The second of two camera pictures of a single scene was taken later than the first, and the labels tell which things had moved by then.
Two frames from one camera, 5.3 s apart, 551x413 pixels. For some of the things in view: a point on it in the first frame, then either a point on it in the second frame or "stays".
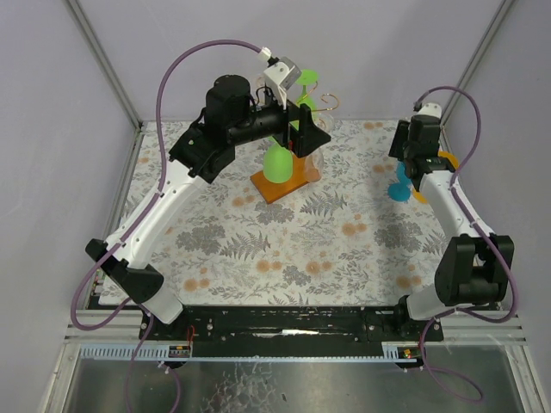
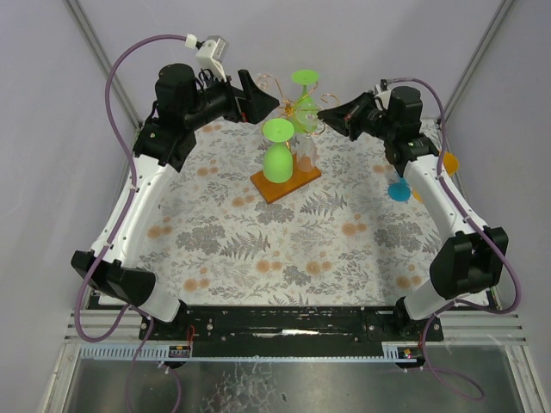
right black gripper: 397,140 to 353,118
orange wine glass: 418,195 stays
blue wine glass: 400,191 stays
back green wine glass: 306,77 stays
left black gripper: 293,125 to 243,97
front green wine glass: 277,163 stays
